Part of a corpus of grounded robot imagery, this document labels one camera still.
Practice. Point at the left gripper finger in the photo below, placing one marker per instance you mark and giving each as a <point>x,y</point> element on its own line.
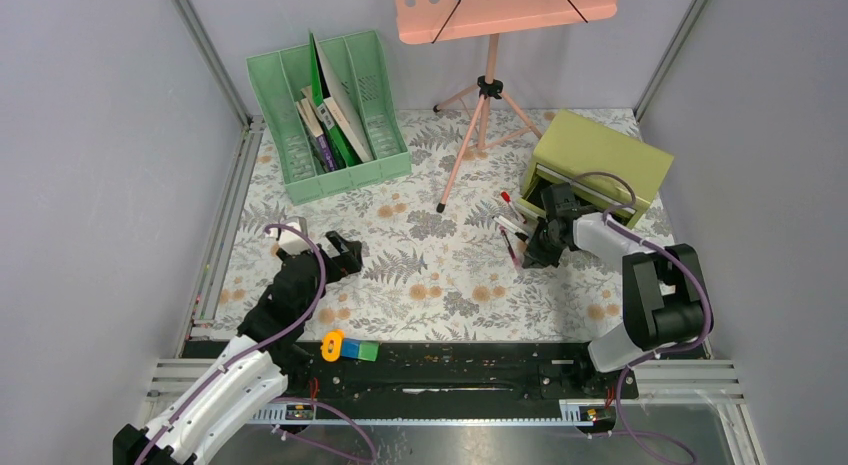
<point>353,257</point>
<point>337,241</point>

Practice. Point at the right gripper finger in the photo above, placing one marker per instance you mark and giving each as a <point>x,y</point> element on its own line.
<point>530,258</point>
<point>548,257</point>

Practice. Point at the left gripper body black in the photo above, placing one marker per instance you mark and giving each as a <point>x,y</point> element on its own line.
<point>334,267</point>

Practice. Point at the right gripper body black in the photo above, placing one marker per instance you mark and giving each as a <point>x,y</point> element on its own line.
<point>545,233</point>

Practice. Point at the red transparent pen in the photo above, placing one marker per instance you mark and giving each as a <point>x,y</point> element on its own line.
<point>511,250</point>

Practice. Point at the yellow-green drawer cabinet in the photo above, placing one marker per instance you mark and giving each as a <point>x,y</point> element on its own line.
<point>576,147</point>

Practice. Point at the purple Treehouse book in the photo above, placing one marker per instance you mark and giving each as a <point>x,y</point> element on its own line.
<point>317,137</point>

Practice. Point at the white binder folder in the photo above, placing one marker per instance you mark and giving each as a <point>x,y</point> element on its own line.
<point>344,104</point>

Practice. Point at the green plastic folder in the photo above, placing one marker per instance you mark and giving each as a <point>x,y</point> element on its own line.
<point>331,111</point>

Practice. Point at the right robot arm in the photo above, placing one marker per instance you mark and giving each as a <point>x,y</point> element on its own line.
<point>665,306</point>

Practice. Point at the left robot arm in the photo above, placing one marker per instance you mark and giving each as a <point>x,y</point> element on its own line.
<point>255,367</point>

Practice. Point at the blue capped marker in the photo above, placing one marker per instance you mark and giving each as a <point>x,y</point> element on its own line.
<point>511,227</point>

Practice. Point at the orange blue green block stack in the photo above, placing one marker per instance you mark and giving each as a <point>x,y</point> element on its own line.
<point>335,346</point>

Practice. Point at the floral table mat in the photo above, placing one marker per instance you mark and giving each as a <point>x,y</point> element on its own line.
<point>426,275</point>

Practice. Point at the green desktop file organizer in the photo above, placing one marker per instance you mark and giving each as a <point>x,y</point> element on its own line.
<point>352,94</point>

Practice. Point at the pink music stand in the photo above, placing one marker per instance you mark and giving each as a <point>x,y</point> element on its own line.
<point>432,21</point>

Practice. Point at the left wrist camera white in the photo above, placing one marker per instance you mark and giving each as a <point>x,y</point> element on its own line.
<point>291,237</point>

